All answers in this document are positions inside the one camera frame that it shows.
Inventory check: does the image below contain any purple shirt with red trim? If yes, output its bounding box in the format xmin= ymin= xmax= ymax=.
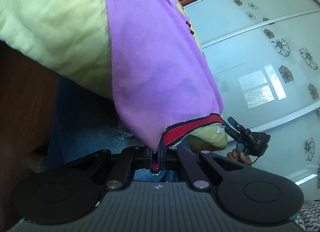
xmin=106 ymin=0 xmax=227 ymax=151

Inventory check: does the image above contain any person's right hand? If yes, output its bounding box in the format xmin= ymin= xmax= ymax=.
xmin=227 ymin=149 xmax=252 ymax=166

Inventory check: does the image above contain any blue jeans leg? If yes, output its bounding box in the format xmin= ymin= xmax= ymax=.
xmin=47 ymin=76 xmax=180 ymax=182

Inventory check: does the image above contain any white flower-pattern wardrobe door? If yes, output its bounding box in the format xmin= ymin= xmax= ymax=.
xmin=184 ymin=0 xmax=319 ymax=185

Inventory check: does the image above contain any yellow floral bedspread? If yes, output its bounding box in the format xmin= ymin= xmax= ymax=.
xmin=0 ymin=0 xmax=229 ymax=152

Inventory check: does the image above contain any dark wooden bed frame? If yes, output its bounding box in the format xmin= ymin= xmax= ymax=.
xmin=1 ymin=42 xmax=60 ymax=231

